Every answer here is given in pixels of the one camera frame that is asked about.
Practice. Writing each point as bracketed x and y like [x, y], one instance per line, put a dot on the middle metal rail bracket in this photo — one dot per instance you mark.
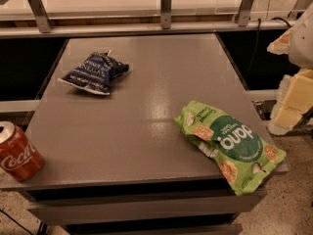
[165, 14]

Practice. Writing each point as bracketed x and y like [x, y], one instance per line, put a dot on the right metal rail bracket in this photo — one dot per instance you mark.
[243, 15]

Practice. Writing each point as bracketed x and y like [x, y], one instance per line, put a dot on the red coke can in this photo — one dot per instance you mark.
[18, 156]

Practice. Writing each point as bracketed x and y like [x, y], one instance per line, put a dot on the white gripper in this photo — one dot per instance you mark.
[302, 46]

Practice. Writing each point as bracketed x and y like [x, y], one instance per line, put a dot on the green rice chips bag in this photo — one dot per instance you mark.
[243, 157]

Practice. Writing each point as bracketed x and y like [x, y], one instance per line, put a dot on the grey drawer cabinet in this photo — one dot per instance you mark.
[189, 205]

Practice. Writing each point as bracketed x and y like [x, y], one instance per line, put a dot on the blue chip bag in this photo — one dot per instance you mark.
[95, 74]

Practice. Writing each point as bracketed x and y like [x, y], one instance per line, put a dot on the left metal rail bracket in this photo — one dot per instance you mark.
[40, 15]

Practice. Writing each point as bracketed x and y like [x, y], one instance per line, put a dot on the metal rail bracket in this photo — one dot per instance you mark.
[243, 15]
[165, 14]
[40, 15]

